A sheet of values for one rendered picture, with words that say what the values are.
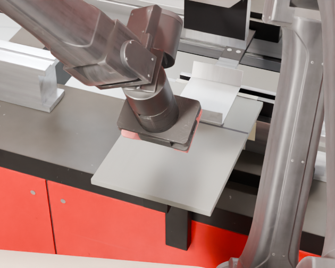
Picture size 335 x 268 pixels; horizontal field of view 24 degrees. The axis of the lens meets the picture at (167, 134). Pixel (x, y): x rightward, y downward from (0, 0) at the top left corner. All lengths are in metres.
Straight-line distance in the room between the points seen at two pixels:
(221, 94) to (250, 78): 1.77
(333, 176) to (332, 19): 0.15
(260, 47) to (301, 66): 0.67
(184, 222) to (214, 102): 0.20
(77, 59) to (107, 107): 0.57
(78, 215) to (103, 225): 0.05
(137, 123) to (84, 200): 0.35
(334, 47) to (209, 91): 0.56
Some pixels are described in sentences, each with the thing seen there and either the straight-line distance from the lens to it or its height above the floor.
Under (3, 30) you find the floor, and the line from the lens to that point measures 3.36.
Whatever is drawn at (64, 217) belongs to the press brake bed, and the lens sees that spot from 1.41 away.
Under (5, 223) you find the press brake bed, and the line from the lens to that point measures 1.51.
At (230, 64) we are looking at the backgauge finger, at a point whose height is 1.01.
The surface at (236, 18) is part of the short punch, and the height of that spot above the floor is 1.14.
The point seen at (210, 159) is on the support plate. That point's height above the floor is 1.00.
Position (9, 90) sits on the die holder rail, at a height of 0.91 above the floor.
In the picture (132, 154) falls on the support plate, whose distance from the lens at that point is 1.14.
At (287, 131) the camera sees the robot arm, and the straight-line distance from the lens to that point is 0.83.
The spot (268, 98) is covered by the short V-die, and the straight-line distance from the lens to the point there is 1.27.
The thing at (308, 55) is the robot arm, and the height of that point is 1.30.
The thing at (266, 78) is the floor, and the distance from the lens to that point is 3.03.
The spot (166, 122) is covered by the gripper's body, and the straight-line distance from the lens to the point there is 1.00.
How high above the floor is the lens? 1.75
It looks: 40 degrees down
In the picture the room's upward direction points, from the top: straight up
